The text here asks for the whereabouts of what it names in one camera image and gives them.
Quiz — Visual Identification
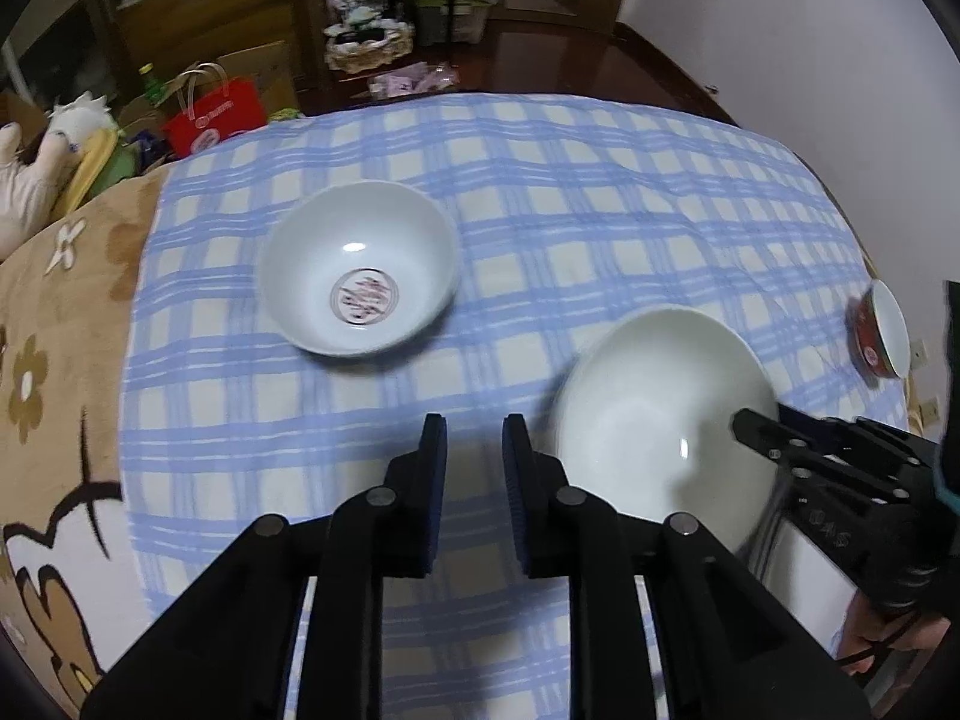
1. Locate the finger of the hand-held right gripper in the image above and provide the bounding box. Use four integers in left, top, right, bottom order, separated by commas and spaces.
731, 407, 827, 482
776, 403, 932, 460

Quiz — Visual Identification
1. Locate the small dark red patterned bowl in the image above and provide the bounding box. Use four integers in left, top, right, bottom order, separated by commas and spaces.
259, 180, 463, 359

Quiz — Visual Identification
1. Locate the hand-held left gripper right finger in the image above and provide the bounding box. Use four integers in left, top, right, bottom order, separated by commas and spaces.
501, 412, 875, 720

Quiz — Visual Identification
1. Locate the wicker basket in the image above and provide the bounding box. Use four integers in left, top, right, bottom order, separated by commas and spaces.
324, 0, 416, 75

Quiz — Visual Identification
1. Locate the green storage box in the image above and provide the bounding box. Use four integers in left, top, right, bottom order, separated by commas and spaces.
416, 0, 504, 47

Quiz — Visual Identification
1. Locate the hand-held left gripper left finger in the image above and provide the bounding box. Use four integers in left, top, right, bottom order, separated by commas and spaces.
79, 412, 449, 720

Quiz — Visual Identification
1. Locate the white plush toy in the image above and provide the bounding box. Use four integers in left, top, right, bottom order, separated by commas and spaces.
0, 90, 121, 260

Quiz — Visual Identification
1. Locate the cardboard box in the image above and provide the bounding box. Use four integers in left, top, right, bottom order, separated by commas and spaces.
214, 41, 302, 118

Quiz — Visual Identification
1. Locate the wooden cabinet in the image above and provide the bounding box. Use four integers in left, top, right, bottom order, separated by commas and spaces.
71, 0, 638, 103

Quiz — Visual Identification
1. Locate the large white bowl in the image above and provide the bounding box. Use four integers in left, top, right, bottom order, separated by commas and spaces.
551, 305, 785, 550

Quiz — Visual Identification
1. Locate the pink packet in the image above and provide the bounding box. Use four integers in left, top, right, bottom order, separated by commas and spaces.
367, 64, 459, 99

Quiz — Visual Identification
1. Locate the blue plaid cloth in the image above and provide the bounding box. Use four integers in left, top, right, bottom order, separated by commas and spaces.
120, 90, 925, 720

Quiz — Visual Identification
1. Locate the red paper bag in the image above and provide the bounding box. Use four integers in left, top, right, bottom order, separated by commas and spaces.
163, 64, 270, 161

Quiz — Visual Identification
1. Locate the yellow green cushion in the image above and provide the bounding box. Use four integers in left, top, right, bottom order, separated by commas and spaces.
66, 127, 143, 212

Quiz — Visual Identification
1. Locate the small bright red bowl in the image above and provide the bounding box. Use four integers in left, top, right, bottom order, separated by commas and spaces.
846, 279, 913, 380

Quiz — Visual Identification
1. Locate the person's right hand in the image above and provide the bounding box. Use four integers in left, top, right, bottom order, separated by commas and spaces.
836, 589, 957, 683

